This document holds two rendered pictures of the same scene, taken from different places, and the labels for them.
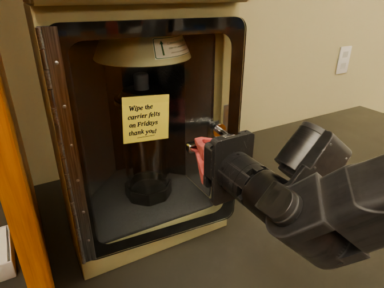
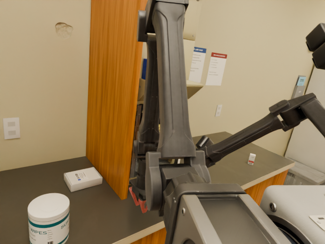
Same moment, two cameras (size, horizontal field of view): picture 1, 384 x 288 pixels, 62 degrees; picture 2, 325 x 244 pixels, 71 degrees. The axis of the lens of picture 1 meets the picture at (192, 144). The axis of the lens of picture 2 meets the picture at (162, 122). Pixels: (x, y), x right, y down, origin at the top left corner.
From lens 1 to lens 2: 0.70 m
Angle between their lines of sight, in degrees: 12
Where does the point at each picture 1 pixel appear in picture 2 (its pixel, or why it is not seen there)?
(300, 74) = (199, 115)
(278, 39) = (191, 100)
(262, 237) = not seen: hidden behind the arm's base
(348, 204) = (211, 151)
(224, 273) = not seen: hidden behind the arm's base
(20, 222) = (128, 157)
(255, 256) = not seen: hidden behind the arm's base
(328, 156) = (208, 144)
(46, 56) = (137, 112)
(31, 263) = (126, 170)
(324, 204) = (207, 151)
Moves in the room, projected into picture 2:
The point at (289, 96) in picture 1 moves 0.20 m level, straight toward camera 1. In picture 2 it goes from (195, 125) to (194, 132)
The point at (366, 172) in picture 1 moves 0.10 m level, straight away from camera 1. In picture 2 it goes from (214, 145) to (219, 139)
